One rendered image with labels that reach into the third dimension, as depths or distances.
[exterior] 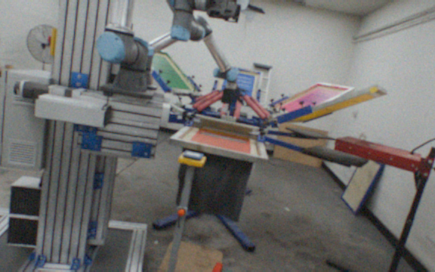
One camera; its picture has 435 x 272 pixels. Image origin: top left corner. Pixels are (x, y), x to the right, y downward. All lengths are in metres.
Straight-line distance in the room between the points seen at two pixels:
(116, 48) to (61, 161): 0.74
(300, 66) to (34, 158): 5.56
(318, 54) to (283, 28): 0.84
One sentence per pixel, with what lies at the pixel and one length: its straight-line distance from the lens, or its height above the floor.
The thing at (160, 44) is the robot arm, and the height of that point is 1.51.
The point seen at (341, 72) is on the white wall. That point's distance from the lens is 6.80.
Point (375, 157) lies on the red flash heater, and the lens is 2.60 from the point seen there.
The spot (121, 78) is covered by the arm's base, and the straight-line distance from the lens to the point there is 1.49.
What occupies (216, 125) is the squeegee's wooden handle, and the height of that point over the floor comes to 1.03.
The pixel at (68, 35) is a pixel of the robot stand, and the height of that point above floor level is 1.44.
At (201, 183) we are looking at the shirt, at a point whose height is 0.72.
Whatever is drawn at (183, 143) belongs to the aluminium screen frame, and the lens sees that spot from 1.87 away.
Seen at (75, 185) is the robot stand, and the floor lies 0.70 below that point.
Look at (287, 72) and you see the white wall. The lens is 6.58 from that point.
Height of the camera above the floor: 1.40
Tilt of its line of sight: 11 degrees down
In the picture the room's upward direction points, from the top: 12 degrees clockwise
